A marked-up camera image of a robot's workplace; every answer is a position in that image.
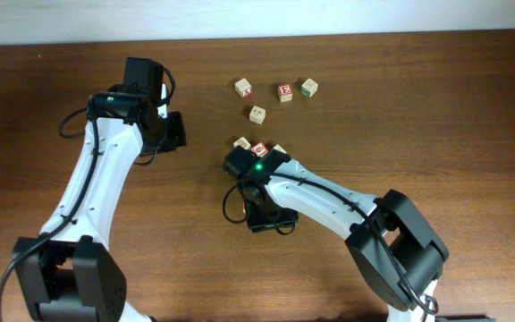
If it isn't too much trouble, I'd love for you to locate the wooden block blue side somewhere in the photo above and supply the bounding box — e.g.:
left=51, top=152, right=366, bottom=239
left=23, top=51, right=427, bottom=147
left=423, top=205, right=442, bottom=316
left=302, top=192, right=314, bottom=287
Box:
left=273, top=144, right=287, bottom=154

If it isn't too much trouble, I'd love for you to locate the wooden block red E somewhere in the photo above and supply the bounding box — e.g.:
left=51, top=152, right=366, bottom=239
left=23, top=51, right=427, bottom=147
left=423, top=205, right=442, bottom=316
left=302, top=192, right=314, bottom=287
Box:
left=277, top=84, right=293, bottom=103

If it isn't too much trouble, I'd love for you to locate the wooden block green letter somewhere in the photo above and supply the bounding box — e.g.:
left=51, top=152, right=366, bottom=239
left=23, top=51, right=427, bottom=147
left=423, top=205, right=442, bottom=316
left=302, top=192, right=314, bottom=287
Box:
left=300, top=78, right=318, bottom=98

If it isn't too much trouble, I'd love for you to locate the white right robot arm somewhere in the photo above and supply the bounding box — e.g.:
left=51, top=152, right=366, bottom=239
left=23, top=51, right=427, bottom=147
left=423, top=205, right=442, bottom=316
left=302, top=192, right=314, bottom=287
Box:
left=223, top=147, right=449, bottom=321

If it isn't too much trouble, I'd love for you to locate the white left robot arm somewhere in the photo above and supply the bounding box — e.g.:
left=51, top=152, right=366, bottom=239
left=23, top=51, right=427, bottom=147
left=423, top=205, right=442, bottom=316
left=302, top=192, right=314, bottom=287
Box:
left=4, top=83, right=185, bottom=322

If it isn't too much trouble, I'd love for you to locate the wooden block red G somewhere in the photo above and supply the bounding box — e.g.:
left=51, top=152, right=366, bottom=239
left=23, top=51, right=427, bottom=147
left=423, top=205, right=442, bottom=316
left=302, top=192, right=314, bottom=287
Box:
left=250, top=141, right=268, bottom=157

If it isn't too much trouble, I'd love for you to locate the wooden block green B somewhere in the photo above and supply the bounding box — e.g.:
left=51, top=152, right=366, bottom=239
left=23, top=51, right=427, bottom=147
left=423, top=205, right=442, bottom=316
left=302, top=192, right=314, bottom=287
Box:
left=233, top=137, right=251, bottom=150

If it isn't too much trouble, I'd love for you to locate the wooden block leaf picture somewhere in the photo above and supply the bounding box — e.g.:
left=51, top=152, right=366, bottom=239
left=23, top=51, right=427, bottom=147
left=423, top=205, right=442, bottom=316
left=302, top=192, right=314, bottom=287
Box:
left=234, top=78, right=253, bottom=97

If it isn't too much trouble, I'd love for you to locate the wooden block with I outline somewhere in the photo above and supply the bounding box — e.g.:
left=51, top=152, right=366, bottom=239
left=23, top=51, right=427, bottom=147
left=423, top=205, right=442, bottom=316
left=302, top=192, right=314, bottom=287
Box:
left=249, top=106, right=266, bottom=124

